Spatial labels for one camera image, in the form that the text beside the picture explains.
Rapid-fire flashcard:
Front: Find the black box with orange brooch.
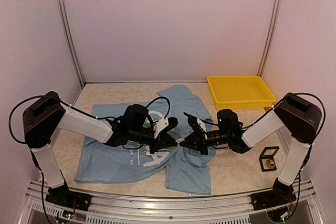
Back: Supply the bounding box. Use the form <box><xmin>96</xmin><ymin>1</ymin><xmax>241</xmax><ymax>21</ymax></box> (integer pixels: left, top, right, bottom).
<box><xmin>259</xmin><ymin>146</ymin><xmax>279</xmax><ymax>172</ymax></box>

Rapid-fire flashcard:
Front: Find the aluminium front rail frame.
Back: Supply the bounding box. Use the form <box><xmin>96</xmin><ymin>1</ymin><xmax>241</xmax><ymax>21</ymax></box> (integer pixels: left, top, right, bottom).
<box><xmin>15</xmin><ymin>180</ymin><xmax>325</xmax><ymax>223</ymax></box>

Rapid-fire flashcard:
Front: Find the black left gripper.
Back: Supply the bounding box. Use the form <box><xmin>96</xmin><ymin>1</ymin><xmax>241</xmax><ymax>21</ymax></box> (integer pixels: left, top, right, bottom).
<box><xmin>129</xmin><ymin>127</ymin><xmax>179</xmax><ymax>155</ymax></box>

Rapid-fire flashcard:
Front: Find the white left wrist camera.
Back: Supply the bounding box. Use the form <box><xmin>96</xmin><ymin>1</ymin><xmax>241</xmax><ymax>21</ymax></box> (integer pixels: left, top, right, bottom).
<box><xmin>154</xmin><ymin>117</ymin><xmax>178</xmax><ymax>138</ymax></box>

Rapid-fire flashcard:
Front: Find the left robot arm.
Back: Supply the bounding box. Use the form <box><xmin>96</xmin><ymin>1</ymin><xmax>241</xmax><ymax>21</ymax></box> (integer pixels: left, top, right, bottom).
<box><xmin>9</xmin><ymin>91</ymin><xmax>178</xmax><ymax>208</ymax></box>

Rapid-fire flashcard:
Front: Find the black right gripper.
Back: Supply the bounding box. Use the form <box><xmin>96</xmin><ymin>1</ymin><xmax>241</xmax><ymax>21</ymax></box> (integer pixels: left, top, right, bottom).
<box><xmin>180</xmin><ymin>129</ymin><xmax>230</xmax><ymax>155</ymax></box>

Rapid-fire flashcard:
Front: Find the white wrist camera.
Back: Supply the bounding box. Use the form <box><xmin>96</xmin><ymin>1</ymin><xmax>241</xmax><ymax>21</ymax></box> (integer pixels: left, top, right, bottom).
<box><xmin>183</xmin><ymin>112</ymin><xmax>206</xmax><ymax>133</ymax></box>
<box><xmin>154</xmin><ymin>117</ymin><xmax>178</xmax><ymax>138</ymax></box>

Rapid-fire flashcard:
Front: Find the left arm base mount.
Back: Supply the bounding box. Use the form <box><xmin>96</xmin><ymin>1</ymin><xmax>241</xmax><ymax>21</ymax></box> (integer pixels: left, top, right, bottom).
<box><xmin>46</xmin><ymin>191</ymin><xmax>91</xmax><ymax>211</ymax></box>

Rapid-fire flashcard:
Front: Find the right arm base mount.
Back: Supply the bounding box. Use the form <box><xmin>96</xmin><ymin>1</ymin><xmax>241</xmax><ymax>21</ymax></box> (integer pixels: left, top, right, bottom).
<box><xmin>251</xmin><ymin>190</ymin><xmax>297</xmax><ymax>211</ymax></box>

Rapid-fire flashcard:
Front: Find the right aluminium corner post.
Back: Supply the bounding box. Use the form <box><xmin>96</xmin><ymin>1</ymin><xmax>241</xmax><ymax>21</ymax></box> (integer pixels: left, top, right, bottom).
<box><xmin>257</xmin><ymin>0</ymin><xmax>281</xmax><ymax>78</ymax></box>

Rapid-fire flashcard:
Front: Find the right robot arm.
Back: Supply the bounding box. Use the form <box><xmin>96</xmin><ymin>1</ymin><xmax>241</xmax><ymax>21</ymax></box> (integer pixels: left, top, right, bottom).
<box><xmin>180</xmin><ymin>93</ymin><xmax>326</xmax><ymax>210</ymax></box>

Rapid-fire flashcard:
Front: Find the light blue printed t-shirt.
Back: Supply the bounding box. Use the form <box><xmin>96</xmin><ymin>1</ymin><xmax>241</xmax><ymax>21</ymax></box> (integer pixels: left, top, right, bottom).
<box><xmin>75</xmin><ymin>84</ymin><xmax>216</xmax><ymax>195</ymax></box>

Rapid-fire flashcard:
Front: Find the aluminium corner post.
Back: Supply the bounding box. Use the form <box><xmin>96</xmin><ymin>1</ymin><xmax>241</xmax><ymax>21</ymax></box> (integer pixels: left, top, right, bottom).
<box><xmin>257</xmin><ymin>0</ymin><xmax>281</xmax><ymax>78</ymax></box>
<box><xmin>57</xmin><ymin>0</ymin><xmax>86</xmax><ymax>89</ymax></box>

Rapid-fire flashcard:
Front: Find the yellow plastic tray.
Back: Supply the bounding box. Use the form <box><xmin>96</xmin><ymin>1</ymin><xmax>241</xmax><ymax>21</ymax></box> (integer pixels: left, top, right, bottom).
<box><xmin>207</xmin><ymin>76</ymin><xmax>276</xmax><ymax>110</ymax></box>

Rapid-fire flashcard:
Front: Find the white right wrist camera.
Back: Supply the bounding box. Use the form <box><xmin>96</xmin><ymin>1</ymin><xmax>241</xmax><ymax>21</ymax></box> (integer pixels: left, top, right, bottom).
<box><xmin>183</xmin><ymin>112</ymin><xmax>206</xmax><ymax>133</ymax></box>

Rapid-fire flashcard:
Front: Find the left aluminium corner post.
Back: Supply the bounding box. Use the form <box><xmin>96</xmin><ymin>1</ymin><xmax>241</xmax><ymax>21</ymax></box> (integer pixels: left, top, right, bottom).
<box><xmin>57</xmin><ymin>0</ymin><xmax>86</xmax><ymax>89</ymax></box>

